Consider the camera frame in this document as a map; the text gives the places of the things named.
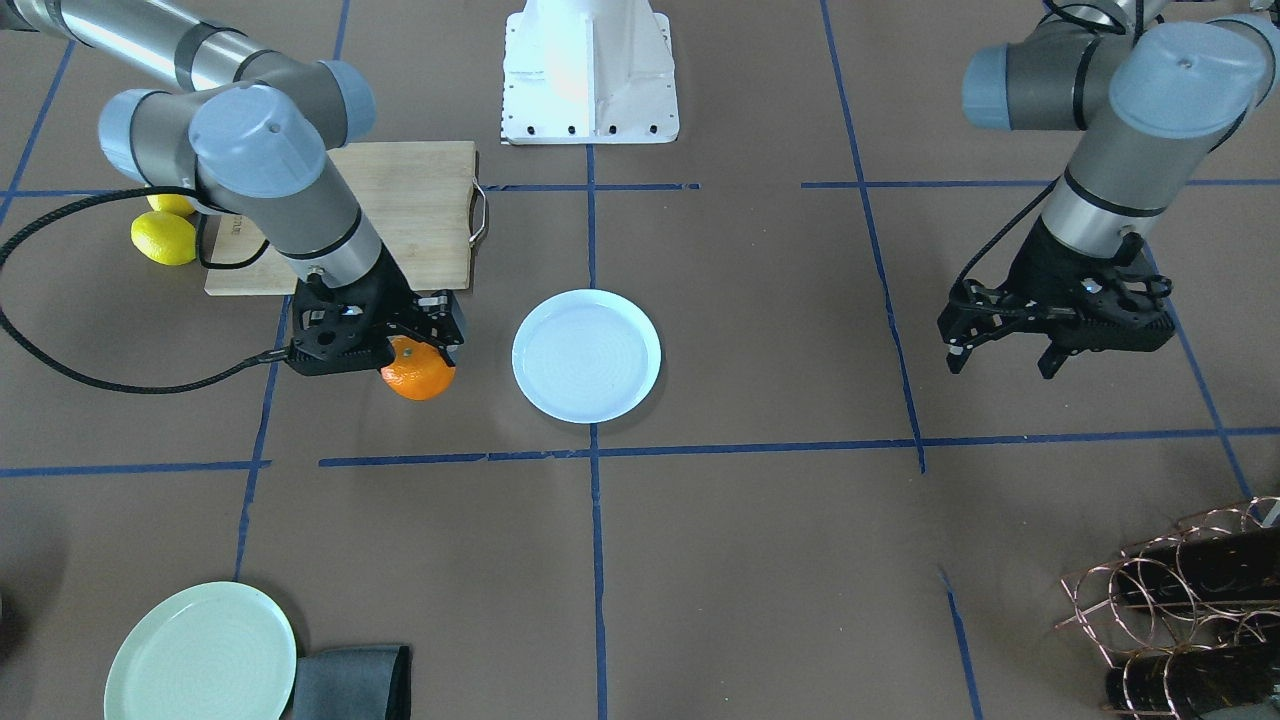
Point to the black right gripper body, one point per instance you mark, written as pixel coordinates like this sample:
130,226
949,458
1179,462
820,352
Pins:
392,287

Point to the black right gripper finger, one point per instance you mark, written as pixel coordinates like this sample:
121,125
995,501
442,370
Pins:
411,352

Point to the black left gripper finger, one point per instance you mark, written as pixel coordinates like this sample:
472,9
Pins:
1051,361
959,353

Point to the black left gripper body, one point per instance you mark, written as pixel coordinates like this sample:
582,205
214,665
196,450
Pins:
1040,262

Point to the orange fruit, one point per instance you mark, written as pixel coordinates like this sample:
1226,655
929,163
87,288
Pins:
417,383

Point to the light blue plate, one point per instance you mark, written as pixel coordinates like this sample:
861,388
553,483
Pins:
586,356

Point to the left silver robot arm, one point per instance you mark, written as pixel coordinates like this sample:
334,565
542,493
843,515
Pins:
1152,100

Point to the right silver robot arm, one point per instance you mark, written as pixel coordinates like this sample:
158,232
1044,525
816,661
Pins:
248,131

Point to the light green plate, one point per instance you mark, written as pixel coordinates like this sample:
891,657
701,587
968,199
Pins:
218,650

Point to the bamboo cutting board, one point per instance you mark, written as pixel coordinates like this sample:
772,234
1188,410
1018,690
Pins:
422,198

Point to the lower yellow lemon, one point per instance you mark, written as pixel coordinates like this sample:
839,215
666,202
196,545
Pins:
164,238

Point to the yellow lemon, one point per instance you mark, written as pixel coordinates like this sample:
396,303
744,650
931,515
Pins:
171,203
164,238

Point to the upper yellow lemon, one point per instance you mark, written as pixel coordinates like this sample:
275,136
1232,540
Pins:
171,203

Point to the dark green wine bottle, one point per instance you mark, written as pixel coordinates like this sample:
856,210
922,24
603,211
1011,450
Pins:
1236,682

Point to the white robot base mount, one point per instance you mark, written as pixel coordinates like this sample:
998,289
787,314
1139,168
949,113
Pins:
588,73

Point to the copper wire bottle rack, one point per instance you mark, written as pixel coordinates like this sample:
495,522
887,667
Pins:
1116,630

